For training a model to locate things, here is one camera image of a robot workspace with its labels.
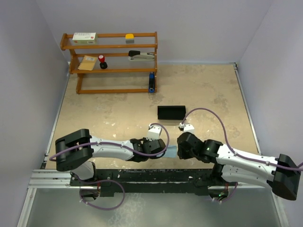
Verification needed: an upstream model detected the blue cleaning cloth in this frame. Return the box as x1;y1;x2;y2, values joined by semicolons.
163;145;177;158

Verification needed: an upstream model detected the black glasses case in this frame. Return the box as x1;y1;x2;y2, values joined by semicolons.
157;105;186;120

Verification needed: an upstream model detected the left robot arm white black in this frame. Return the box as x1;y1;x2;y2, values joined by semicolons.
49;126;168;185

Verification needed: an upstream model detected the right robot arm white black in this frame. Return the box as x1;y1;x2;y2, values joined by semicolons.
177;132;301;201

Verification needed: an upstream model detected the blue black stapler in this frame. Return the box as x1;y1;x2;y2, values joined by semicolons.
148;72;155;93

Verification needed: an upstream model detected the wooden three-tier shelf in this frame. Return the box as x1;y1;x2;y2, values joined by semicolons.
60;32;158;94

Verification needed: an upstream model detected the red black stamp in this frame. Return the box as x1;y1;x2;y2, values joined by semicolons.
98;55;107;70

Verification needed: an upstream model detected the black white stapler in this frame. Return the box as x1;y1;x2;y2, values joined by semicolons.
128;50;155;61

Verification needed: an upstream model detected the brown spiral notebook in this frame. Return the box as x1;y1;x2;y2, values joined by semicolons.
78;55;97;71

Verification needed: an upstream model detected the yellow grey eraser block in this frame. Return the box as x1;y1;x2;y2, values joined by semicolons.
125;34;134;44

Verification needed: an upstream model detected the white green box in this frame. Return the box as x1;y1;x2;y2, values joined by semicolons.
72;33;98;45

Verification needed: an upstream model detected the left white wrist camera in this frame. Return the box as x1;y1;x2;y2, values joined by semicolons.
146;125;162;141

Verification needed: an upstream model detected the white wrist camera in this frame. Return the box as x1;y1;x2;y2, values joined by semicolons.
178;123;195;134
146;125;162;141

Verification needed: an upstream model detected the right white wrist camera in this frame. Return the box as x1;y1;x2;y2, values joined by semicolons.
178;123;195;134

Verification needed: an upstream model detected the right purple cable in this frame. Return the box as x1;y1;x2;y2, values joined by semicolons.
181;107;303;204

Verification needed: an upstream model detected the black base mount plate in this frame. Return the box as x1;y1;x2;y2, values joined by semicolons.
63;164;235;197

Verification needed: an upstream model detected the aluminium frame rail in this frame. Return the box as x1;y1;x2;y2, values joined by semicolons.
29;63;261;188

